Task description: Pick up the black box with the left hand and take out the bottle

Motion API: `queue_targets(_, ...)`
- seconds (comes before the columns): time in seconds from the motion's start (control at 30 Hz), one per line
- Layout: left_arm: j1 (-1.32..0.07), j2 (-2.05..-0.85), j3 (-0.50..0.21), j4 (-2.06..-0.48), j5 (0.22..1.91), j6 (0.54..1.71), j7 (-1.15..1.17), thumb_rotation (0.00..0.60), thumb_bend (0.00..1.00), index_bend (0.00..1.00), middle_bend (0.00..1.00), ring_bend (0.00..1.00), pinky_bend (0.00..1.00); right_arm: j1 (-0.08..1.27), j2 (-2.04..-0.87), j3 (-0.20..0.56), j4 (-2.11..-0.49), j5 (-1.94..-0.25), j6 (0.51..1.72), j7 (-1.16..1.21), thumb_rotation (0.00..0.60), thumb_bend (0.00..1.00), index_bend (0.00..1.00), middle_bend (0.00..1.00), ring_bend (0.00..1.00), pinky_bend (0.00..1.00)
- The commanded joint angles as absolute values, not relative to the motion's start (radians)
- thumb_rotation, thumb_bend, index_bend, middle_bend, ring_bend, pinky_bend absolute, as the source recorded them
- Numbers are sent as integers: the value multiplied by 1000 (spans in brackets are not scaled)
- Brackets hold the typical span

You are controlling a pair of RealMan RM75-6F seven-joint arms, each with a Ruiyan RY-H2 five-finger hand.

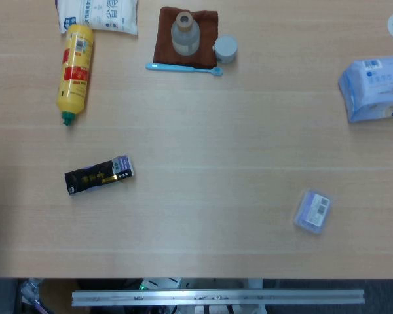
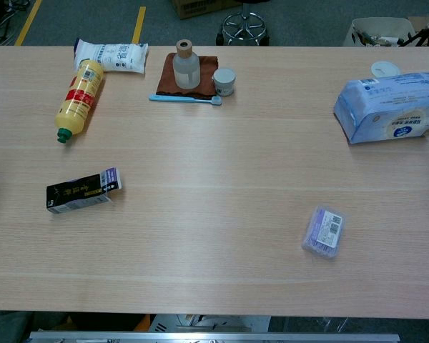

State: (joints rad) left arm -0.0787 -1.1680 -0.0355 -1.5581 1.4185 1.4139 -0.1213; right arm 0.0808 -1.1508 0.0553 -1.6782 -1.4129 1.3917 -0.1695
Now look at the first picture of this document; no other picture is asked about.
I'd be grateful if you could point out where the white printed salt bag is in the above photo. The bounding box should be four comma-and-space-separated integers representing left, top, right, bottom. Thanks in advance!
54, 0, 140, 36

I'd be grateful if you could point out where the small grey round jar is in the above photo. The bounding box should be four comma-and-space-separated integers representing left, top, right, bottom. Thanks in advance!
212, 35, 239, 64

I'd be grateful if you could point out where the blue cable bundle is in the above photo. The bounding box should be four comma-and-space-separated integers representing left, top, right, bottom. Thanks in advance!
19, 278, 45, 313

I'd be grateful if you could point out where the aluminium profile rail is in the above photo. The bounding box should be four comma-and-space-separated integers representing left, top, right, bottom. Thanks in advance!
71, 288, 366, 307

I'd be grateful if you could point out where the yellow squeeze bottle green cap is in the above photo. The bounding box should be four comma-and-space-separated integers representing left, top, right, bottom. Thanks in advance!
56, 24, 96, 126

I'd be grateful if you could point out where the brown folded cloth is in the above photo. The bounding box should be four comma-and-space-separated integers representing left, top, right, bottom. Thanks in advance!
153, 6, 219, 68

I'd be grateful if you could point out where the frosted glass bottle wooden cap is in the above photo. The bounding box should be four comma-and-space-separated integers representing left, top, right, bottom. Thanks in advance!
170, 10, 201, 56

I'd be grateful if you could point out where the blue wet wipes pack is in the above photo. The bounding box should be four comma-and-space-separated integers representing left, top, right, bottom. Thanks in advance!
338, 54, 393, 124

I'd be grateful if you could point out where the black rectangular paper box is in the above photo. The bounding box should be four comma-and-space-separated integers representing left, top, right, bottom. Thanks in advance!
64, 154, 135, 196

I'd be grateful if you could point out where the clear purple plastic box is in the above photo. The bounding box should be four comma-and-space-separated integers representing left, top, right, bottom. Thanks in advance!
293, 188, 334, 236

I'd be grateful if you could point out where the light blue toothbrush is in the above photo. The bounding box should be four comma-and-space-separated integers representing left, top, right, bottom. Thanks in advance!
145, 62, 223, 77

